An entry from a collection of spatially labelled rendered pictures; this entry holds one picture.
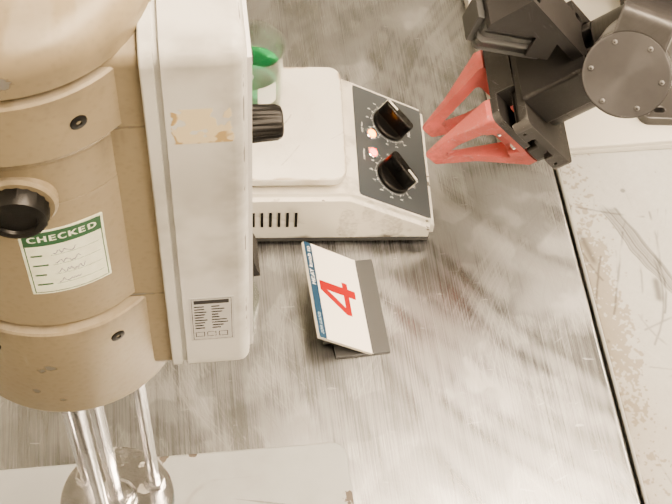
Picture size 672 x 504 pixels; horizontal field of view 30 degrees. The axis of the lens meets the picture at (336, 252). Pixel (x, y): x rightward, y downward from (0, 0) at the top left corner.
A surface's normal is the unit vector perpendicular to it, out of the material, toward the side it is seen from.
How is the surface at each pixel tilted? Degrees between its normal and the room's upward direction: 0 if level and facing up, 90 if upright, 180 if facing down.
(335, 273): 40
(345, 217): 90
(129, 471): 0
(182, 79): 90
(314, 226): 90
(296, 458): 0
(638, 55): 60
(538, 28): 90
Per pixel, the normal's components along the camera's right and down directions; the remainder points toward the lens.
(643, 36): -0.35, 0.37
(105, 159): 0.70, 0.62
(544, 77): -0.60, -0.41
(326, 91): 0.05, -0.55
